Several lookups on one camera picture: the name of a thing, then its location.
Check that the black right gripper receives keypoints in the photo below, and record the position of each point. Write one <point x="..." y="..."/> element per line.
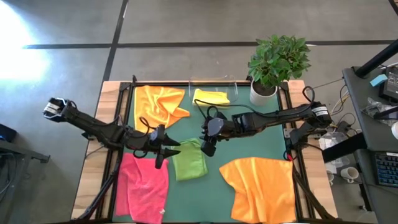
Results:
<point x="220" y="127"/>

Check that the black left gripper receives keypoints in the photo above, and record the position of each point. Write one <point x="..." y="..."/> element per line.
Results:
<point x="152" y="143"/>

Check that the green microfiber towel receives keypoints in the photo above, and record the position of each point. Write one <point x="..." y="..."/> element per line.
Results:
<point x="189" y="161"/>

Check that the yellow microfiber towel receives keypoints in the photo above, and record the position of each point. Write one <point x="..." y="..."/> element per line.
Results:
<point x="211" y="97"/>

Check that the orange microfiber towel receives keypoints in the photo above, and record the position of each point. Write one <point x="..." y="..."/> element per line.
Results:
<point x="155" y="102"/>
<point x="264" y="189"/>

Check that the pink microfiber towel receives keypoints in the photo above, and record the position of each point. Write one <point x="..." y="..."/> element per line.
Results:
<point x="143" y="186"/>

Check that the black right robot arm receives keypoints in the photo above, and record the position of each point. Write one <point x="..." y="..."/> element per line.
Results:
<point x="280" y="116"/>

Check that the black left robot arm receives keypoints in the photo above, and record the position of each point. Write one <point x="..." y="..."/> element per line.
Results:
<point x="87" y="123"/>

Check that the clear plastic bin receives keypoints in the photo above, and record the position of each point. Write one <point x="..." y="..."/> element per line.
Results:
<point x="233" y="90"/>

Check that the white ribbed plant pot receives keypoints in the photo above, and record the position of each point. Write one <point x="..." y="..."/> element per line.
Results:
<point x="258" y="98"/>

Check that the green table mat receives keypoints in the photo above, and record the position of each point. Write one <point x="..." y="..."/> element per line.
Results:
<point x="199" y="193"/>

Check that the green leafy plant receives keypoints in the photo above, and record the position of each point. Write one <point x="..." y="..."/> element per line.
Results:
<point x="278" y="59"/>

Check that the black flat bar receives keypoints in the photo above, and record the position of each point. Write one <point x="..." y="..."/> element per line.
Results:
<point x="345" y="147"/>

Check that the white mug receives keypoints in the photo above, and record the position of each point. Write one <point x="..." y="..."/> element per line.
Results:
<point x="349" y="174"/>

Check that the grey side desk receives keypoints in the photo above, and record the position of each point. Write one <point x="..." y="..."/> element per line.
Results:
<point x="357" y="87"/>

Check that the black floor stand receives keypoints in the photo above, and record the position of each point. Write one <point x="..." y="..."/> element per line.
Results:
<point x="21" y="151"/>

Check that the clear plastic bag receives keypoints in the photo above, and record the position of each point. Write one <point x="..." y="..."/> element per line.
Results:
<point x="376" y="107"/>

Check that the black floor case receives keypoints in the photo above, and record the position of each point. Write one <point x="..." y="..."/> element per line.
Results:
<point x="6" y="133"/>

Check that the blue sticky note pad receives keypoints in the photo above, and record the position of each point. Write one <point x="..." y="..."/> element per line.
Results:
<point x="378" y="80"/>

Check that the black keyboard with blue keys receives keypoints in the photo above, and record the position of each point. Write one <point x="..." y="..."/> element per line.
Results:
<point x="387" y="169"/>

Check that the black round pole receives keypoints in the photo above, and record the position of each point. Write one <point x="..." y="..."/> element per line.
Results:
<point x="379" y="57"/>

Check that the white round lid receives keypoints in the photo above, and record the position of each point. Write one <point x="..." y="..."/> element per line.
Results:
<point x="395" y="130"/>

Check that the black desk device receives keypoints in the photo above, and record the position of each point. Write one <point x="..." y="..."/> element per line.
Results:
<point x="391" y="84"/>

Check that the black aluminium table frame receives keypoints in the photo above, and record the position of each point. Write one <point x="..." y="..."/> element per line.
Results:
<point x="126" y="88"/>

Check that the black frame strut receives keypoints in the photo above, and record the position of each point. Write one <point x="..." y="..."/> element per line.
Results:
<point x="311" y="199"/>
<point x="102" y="193"/>

